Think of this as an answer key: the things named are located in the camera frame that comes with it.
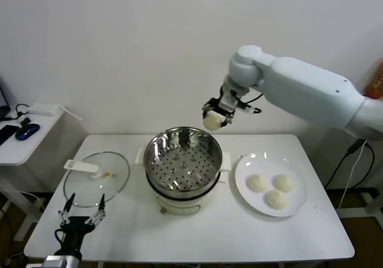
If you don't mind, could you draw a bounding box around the white round plate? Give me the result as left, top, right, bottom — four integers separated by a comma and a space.
234, 152, 308, 218

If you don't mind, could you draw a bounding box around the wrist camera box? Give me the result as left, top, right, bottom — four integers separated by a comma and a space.
219, 90, 240, 110
44, 255, 67, 268

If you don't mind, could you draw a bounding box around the white floor cable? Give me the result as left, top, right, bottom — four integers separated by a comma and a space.
19, 190, 45, 215

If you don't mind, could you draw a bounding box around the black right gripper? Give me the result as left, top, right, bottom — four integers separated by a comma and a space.
201, 96, 237, 128

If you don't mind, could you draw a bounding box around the glass lid white handle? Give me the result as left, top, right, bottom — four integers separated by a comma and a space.
63, 151, 131, 208

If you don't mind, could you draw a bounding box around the blue computer mouse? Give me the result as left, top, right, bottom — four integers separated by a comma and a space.
15, 123, 41, 141

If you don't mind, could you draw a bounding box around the stainless steel steamer basket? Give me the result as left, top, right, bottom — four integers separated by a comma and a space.
135, 126, 232, 193

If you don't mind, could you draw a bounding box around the black desk cable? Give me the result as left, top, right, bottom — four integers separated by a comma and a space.
5, 103, 31, 121

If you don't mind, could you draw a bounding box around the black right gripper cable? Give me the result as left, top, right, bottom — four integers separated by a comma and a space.
238, 91, 266, 115

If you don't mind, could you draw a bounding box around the white hanging cable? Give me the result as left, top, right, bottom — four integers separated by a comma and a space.
339, 141, 367, 211

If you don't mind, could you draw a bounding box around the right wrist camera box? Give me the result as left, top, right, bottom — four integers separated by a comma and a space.
219, 90, 240, 110

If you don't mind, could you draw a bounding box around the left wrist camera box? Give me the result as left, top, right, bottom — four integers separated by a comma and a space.
44, 255, 67, 268

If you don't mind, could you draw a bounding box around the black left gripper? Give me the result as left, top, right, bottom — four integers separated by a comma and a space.
58, 193, 107, 252

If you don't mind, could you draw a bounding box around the white electric pot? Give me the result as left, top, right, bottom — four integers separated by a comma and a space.
145, 170, 230, 215

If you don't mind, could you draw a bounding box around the black power cable with adapter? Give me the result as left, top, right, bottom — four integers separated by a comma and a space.
324, 139, 375, 190

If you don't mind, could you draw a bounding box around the orange bottle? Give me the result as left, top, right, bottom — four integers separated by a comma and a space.
365, 59, 383, 100

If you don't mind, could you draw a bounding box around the white power strip cable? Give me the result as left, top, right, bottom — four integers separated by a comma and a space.
58, 105, 84, 121

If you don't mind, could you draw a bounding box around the white steamed baozi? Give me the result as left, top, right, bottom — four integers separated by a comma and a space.
202, 112, 226, 130
265, 190, 288, 211
272, 174, 296, 193
245, 174, 269, 193

